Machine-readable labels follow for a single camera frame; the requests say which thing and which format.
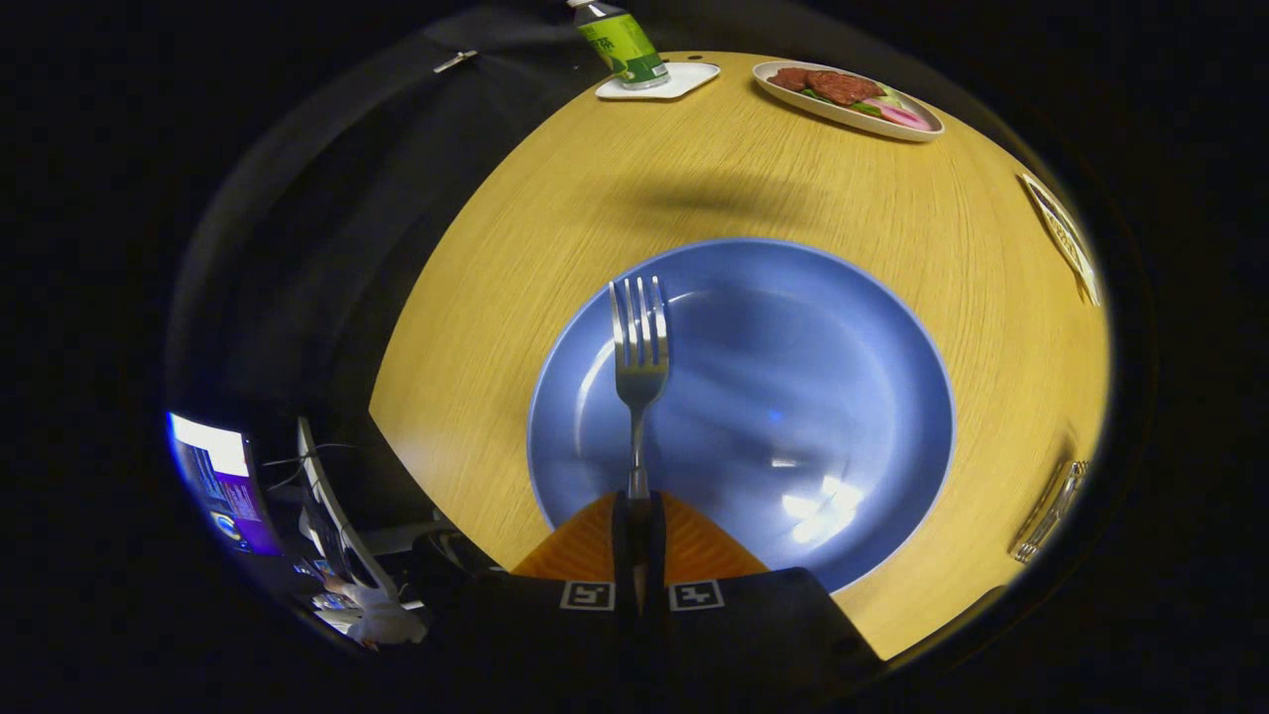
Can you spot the white side desk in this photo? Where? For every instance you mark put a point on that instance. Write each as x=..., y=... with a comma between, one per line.
x=342, y=535

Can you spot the green label plastic bottle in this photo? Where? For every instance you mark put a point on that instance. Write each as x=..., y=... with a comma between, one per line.
x=623, y=45

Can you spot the white divided dish with beans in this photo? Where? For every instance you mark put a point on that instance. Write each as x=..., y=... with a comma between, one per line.
x=1066, y=238

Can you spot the blue round plate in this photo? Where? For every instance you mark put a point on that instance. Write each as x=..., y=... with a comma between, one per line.
x=793, y=377

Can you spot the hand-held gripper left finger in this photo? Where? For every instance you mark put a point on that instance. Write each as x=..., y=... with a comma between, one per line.
x=535, y=635

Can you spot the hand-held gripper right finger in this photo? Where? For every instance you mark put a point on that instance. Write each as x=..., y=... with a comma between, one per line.
x=763, y=635

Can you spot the computer monitor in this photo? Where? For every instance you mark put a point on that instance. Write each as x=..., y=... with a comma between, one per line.
x=223, y=486

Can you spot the plate of meat and vegetables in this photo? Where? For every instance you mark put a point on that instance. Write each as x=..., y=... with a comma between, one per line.
x=843, y=94

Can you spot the white clothes peg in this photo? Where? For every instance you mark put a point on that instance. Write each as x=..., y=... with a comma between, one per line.
x=455, y=61

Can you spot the white square coaster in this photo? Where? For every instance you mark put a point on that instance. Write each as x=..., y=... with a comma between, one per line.
x=689, y=79

